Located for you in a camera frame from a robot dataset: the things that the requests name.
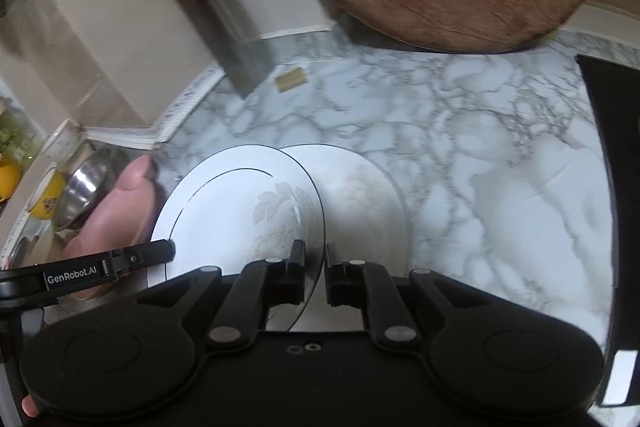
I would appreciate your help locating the white bowl with hearts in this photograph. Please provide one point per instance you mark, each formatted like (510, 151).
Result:
(63, 141)

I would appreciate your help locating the white patterned edge strip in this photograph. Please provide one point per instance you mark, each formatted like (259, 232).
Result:
(168, 123)

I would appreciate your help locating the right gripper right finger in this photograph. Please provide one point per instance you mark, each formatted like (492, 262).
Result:
(369, 288)

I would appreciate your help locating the stainless steel bowl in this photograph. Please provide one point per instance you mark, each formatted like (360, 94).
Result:
(87, 187)

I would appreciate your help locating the small yellow sponge piece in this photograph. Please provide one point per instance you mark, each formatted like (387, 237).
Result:
(290, 80)

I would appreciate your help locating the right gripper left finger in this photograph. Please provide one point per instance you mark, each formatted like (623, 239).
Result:
(260, 286)

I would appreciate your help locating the white floral plate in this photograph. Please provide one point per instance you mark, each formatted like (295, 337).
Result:
(243, 204)

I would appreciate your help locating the cleaver with wooden handle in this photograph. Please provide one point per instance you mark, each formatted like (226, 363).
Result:
(231, 36)

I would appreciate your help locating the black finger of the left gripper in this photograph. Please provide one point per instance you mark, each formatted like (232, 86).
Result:
(55, 279)

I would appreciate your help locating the yellow ceramic bowl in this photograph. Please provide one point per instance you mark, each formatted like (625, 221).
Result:
(42, 202)

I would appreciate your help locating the yellow mug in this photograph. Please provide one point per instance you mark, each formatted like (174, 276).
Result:
(10, 177)

